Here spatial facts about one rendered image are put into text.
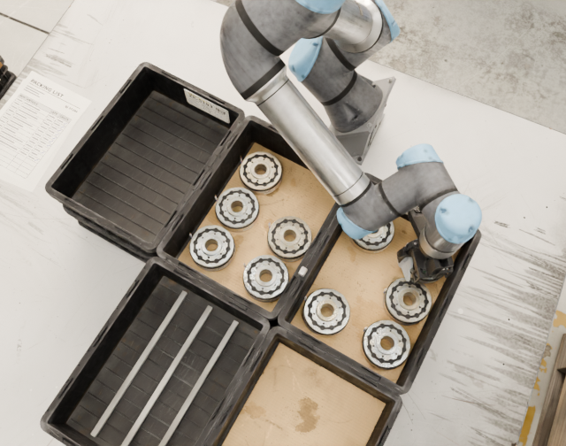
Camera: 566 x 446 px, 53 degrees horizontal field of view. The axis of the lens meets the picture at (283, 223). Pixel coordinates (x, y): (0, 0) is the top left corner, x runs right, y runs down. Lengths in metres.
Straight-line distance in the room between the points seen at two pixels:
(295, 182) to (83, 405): 0.69
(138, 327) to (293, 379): 0.36
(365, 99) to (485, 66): 1.37
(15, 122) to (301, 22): 1.03
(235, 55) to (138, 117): 0.58
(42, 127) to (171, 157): 0.44
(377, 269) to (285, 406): 0.37
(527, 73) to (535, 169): 1.13
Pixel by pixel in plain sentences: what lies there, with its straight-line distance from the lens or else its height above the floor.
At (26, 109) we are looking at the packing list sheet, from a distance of 1.77.
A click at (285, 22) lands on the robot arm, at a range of 0.94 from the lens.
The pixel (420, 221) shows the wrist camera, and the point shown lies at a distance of 1.20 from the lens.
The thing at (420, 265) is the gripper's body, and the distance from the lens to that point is 1.18.
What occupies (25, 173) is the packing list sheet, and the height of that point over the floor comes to 0.70.
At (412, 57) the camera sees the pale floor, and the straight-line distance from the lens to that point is 2.66.
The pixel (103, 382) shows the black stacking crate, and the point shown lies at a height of 0.83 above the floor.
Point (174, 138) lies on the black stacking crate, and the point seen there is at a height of 0.83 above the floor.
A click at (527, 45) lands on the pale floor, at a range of 2.86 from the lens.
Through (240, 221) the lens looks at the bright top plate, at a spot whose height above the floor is 0.86.
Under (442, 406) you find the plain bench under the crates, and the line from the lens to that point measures 1.44.
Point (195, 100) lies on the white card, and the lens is 1.43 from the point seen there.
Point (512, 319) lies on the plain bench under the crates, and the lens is 1.52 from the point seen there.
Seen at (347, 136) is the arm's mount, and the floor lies 0.82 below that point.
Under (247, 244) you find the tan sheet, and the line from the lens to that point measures 1.32.
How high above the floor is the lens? 2.08
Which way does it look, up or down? 70 degrees down
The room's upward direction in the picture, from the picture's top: 1 degrees clockwise
